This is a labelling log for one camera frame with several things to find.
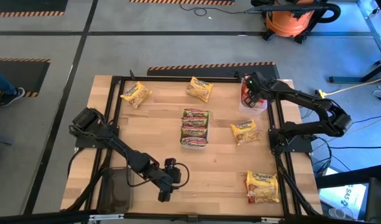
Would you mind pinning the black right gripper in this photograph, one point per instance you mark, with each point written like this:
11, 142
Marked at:
258, 84

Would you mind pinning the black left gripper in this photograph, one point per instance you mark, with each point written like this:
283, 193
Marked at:
163, 182

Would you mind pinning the clear plastic bin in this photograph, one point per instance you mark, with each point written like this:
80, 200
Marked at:
254, 110

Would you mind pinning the yellow Maruchan ramen pack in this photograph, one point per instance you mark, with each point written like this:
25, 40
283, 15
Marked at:
262, 186
135, 94
245, 132
200, 88

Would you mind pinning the dark smoked plastic bin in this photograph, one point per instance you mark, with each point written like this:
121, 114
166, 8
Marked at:
115, 193

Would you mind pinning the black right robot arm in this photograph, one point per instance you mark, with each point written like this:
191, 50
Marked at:
302, 97

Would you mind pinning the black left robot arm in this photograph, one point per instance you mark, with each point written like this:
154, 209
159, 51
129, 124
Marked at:
128, 152

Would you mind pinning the black hazard-striped floor mat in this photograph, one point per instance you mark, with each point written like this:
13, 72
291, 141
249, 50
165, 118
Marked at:
28, 5
209, 71
25, 76
181, 2

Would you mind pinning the white plastic bin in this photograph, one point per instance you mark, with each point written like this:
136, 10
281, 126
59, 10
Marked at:
194, 148

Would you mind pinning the orange shop vacuum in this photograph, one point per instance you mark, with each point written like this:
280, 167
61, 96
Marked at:
286, 25

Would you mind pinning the black desk leg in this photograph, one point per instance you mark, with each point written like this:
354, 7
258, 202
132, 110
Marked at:
348, 80

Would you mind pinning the white printed board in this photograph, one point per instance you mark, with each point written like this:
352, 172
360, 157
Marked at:
342, 199

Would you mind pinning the clear plastic cup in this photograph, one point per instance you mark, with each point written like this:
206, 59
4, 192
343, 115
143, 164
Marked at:
337, 213

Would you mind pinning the person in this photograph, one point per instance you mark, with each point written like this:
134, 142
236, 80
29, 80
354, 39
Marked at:
10, 97

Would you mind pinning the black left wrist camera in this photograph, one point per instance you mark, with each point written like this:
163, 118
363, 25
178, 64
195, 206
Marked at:
174, 174

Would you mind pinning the silver metal bracket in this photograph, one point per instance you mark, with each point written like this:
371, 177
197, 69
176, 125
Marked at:
278, 220
106, 216

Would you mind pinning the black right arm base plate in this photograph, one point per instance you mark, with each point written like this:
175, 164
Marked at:
300, 145

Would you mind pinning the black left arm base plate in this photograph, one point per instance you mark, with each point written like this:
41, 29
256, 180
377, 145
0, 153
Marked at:
84, 143

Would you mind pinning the black aluminium rig frame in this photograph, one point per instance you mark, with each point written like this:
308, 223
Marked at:
162, 79

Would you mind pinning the grey metal desk frame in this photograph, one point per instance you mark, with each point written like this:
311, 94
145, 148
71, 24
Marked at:
371, 26

